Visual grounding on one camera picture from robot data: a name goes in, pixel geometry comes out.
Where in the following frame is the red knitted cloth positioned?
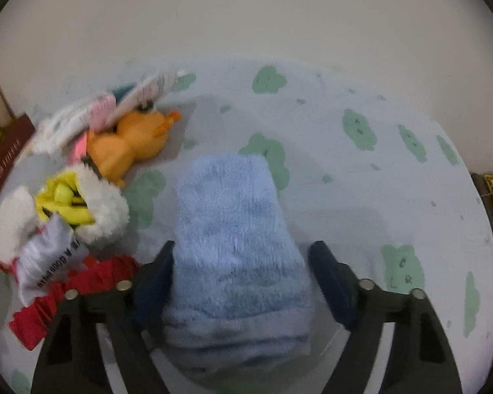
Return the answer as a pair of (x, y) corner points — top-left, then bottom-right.
(0, 252), (141, 351)

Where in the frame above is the white tissue packet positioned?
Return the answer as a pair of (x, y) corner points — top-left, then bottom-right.
(13, 214), (90, 307)

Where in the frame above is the white plush yellow toy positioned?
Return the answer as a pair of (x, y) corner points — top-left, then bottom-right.
(0, 163), (130, 265)

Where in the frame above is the light blue fluffy towel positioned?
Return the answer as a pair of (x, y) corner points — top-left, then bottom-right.
(163, 154), (314, 377)

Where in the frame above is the teal pink sock package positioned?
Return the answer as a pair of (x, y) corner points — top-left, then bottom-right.
(25, 70), (184, 155)

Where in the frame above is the orange squishy toy figure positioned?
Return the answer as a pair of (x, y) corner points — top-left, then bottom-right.
(87, 110), (181, 188)

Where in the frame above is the cloud-patterned blue bedsheet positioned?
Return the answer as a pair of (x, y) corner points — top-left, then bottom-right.
(0, 52), (493, 394)

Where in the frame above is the dark red gold tin box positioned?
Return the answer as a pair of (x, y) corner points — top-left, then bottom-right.
(0, 114), (35, 193)

